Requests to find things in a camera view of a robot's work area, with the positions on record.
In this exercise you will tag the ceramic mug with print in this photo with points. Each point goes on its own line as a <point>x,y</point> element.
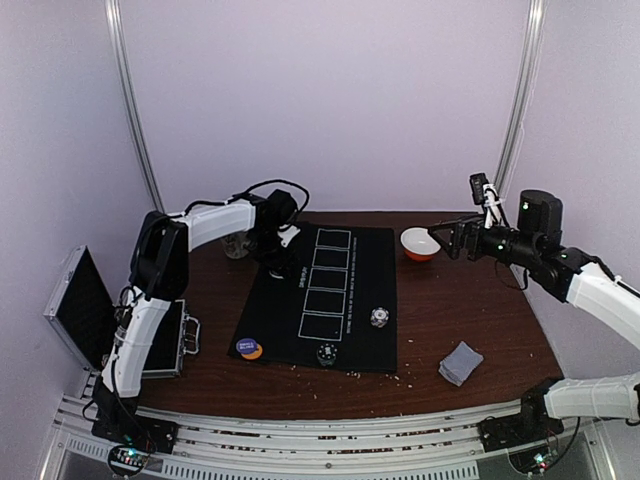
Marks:
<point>235,246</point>

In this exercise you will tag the aluminium corner post right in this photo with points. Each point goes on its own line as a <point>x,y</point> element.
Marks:
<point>524,88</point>

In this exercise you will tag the white poker chip stack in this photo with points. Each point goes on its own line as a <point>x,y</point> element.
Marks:
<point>379,317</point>

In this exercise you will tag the black poker mat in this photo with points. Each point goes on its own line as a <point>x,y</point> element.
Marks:
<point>341,274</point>

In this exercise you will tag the orange bowl white inside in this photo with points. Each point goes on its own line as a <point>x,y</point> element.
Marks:
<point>418,245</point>

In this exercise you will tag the orange big blind button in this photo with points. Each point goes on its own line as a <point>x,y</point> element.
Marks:
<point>254,355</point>

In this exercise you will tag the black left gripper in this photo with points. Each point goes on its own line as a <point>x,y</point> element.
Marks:
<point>280,265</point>

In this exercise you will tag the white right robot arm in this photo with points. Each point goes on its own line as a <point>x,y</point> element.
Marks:
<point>571,276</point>

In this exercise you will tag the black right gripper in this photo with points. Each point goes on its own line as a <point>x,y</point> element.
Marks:
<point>461,239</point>

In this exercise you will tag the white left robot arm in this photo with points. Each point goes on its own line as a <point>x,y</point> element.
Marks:
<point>159,275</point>

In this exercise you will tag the aluminium corner post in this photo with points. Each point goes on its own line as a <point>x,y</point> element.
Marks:
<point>524,88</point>
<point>118,41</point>

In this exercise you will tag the aluminium poker chip case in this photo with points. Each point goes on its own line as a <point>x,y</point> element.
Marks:
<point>82,313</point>

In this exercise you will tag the grey playing card deck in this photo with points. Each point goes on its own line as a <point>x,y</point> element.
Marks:
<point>458,365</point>

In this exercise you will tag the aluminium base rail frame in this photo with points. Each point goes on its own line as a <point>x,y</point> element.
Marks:
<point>443,445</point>

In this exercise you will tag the blue small blind button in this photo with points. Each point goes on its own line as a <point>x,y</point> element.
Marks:
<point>245,345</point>

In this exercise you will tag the dark green chip stack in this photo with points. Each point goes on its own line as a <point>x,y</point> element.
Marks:
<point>326,354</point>

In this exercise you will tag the aluminium corner post left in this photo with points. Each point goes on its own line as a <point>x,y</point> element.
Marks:
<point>118,41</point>

